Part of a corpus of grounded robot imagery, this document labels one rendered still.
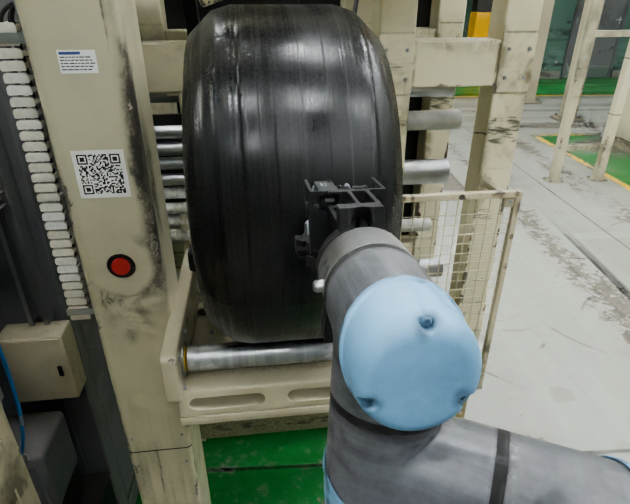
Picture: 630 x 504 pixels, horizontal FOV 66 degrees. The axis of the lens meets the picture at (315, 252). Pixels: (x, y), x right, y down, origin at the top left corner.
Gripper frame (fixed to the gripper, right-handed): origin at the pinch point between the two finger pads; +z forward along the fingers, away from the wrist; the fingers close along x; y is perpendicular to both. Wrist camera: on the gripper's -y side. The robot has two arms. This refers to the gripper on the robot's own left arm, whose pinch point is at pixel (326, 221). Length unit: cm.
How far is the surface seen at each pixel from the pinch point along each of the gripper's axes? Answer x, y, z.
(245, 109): 9.0, 12.9, 5.6
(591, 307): -163, -103, 156
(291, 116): 3.5, 12.0, 5.1
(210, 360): 17.8, -29.0, 16.9
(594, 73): -667, -2, 904
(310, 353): 0.6, -29.1, 16.9
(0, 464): 50, -40, 9
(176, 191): 28, -10, 63
